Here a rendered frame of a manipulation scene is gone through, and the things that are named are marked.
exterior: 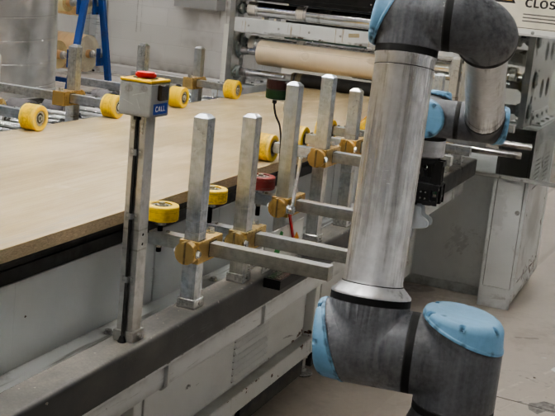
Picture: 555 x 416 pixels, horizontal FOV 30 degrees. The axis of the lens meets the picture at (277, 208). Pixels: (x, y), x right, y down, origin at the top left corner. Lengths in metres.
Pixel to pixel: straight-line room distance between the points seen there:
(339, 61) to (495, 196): 0.99
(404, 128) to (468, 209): 3.22
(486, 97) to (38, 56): 4.61
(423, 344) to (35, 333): 0.80
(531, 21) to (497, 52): 2.86
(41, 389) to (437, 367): 0.69
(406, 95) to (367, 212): 0.22
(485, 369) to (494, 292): 3.14
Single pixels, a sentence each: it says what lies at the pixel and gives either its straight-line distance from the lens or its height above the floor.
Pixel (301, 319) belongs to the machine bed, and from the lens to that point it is 3.74.
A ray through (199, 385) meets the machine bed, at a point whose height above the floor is 0.26.
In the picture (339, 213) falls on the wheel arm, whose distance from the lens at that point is 2.69.
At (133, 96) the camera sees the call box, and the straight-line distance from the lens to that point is 1.96.
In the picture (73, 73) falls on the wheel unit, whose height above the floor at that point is 1.03.
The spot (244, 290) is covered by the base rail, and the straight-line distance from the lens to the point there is 2.48.
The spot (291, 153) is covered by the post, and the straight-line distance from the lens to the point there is 2.67.
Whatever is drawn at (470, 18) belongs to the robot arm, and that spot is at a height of 1.39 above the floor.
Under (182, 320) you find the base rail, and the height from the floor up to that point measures 0.70.
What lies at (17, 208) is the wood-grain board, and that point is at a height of 0.90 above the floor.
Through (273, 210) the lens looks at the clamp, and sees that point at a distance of 2.68.
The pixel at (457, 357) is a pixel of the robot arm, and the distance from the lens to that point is 1.85.
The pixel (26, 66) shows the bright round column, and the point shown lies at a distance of 6.49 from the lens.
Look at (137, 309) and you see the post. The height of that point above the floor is 0.76.
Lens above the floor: 1.43
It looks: 13 degrees down
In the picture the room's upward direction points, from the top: 6 degrees clockwise
